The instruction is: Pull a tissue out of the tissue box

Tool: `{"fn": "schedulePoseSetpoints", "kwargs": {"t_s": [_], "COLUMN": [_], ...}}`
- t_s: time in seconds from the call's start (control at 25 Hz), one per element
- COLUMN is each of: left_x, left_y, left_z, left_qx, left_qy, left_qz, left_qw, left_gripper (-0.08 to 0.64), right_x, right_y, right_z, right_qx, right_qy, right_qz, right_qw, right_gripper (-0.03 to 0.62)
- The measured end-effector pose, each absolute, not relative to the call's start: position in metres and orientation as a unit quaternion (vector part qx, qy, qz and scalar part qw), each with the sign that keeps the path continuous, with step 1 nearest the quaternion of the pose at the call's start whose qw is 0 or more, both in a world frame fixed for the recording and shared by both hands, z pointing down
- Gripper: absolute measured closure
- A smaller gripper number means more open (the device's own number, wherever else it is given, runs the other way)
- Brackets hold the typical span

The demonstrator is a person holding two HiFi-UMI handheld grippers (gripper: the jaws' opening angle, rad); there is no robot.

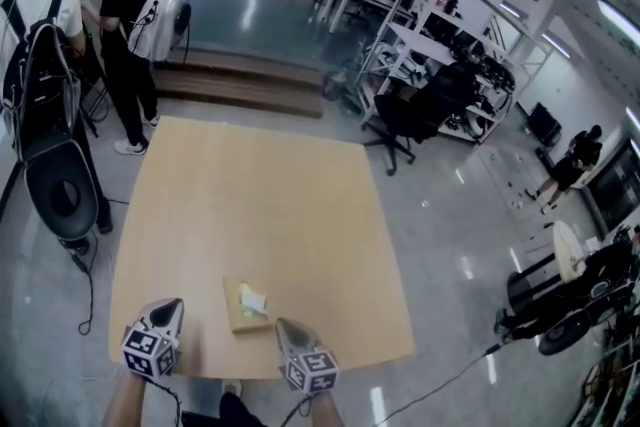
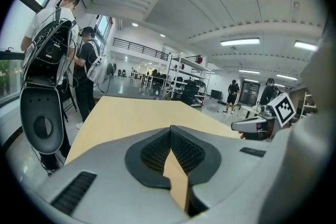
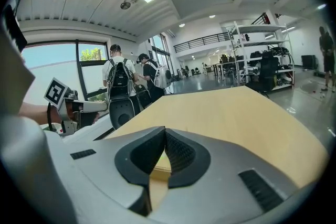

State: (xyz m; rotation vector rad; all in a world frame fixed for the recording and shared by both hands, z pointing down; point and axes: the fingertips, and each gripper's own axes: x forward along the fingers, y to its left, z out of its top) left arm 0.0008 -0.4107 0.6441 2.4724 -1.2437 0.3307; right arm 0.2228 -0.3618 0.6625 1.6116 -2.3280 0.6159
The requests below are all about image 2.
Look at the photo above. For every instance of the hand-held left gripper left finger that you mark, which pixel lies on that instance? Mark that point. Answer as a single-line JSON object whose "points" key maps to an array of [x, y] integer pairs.
{"points": [[113, 186]]}

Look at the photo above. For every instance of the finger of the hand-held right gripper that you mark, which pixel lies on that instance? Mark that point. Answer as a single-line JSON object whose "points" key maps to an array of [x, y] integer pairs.
{"points": [[249, 124]]}

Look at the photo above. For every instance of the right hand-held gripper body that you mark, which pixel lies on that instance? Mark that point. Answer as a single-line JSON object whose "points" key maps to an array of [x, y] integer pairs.
{"points": [[284, 110]]}

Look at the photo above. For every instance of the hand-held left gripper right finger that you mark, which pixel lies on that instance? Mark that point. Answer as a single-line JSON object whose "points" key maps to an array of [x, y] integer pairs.
{"points": [[228, 181]]}

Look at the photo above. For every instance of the white storage shelf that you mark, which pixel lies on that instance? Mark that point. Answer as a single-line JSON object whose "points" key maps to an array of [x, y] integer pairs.
{"points": [[305, 102]]}

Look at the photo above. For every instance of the dark glass cabinet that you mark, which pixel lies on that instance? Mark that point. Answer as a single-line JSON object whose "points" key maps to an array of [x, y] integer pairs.
{"points": [[249, 93]]}

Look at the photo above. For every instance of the black floor monitor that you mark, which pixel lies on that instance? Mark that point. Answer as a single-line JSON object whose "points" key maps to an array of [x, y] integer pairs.
{"points": [[216, 94]]}

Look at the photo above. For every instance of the black office chair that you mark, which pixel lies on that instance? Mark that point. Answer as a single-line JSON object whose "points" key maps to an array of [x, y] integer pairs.
{"points": [[189, 91]]}

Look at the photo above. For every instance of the light wooden table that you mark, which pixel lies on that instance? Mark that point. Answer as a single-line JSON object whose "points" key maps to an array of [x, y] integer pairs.
{"points": [[131, 118]]}

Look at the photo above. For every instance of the long ceiling tube light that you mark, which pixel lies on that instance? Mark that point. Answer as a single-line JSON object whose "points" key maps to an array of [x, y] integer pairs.
{"points": [[240, 42]]}

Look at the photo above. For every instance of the white metal shelf rack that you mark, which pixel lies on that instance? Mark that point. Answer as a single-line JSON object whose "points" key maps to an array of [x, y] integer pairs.
{"points": [[191, 63]]}

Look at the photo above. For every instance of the black folding chair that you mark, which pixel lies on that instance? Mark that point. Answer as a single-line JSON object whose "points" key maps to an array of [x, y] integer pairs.
{"points": [[69, 102]]}

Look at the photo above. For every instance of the black mezzanine railing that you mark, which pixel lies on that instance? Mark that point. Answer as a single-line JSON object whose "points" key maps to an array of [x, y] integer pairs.
{"points": [[141, 48]]}

